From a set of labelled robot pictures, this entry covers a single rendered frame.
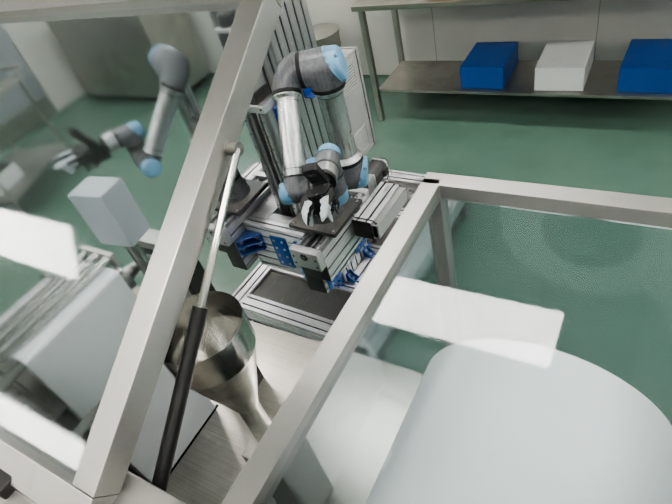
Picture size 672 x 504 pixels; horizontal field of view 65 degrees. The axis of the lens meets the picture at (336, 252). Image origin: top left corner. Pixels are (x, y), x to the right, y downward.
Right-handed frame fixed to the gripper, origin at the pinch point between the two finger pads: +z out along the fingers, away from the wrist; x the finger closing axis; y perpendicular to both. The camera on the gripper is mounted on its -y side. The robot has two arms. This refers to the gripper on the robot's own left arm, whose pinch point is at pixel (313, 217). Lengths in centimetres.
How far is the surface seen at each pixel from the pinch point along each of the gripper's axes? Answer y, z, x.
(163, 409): 12, 45, 39
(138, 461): 16, 56, 44
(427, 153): 126, -214, -8
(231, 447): 30, 47, 29
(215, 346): -19, 55, 3
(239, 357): -25, 63, -7
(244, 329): -27, 60, -8
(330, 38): 60, -309, 50
